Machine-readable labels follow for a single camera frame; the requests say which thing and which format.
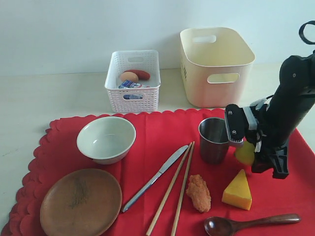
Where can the stainless steel cup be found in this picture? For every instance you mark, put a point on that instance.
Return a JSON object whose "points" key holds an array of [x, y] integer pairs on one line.
{"points": [[214, 143]]}

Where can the red sausage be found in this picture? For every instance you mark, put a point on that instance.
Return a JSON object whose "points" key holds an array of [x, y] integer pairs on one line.
{"points": [[142, 75]]}

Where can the brown egg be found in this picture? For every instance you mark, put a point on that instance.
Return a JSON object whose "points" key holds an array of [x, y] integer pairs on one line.
{"points": [[130, 76]]}

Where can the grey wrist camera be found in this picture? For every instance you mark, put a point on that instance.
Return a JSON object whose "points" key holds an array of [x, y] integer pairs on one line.
{"points": [[246, 123]]}

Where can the red scalloped cloth mat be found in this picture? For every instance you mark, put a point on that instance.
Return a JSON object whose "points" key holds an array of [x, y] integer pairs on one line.
{"points": [[158, 135]]}

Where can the fried chicken piece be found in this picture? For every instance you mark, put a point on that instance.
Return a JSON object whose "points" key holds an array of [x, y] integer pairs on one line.
{"points": [[199, 193]]}

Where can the cream plastic bin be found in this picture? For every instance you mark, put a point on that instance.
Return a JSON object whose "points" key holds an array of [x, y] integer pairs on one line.
{"points": [[215, 65]]}

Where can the dark wooden spoon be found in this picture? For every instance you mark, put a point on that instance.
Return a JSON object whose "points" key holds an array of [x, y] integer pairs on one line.
{"points": [[219, 226]]}

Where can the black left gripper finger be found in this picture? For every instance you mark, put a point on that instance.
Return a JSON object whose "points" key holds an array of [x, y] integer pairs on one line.
{"points": [[261, 163]]}

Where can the right wooden chopstick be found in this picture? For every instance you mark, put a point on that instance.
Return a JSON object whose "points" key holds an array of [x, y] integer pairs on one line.
{"points": [[180, 200]]}

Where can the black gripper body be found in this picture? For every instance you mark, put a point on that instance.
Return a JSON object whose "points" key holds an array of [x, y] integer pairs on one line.
{"points": [[270, 125]]}

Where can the white perforated plastic basket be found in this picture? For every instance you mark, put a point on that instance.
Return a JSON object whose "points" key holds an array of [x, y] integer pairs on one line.
{"points": [[133, 100]]}

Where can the left wooden chopstick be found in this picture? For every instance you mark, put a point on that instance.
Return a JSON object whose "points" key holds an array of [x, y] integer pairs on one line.
{"points": [[166, 195]]}

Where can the silver table knife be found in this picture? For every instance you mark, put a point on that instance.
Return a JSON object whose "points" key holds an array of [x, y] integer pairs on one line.
{"points": [[166, 165]]}

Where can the brown wooden plate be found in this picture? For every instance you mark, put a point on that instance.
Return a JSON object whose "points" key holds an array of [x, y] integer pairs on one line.
{"points": [[83, 203]]}

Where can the pale green ceramic bowl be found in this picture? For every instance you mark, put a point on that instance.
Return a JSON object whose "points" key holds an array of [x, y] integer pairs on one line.
{"points": [[106, 140]]}

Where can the wooden chopstick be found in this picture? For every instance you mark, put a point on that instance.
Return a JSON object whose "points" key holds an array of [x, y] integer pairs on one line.
{"points": [[180, 200], [166, 195]]}

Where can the yellow cheese wedge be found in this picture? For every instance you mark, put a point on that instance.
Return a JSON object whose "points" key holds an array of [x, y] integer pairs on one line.
{"points": [[238, 193]]}

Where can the yellow lemon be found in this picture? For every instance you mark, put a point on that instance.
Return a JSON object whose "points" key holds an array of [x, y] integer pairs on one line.
{"points": [[245, 153]]}

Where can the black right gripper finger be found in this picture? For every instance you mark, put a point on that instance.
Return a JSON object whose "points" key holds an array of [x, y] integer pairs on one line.
{"points": [[279, 160]]}

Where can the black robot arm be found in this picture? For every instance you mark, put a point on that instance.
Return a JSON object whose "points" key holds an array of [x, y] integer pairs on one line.
{"points": [[295, 71]]}

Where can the blue white milk carton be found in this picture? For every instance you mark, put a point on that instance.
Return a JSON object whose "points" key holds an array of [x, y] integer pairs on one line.
{"points": [[131, 85]]}

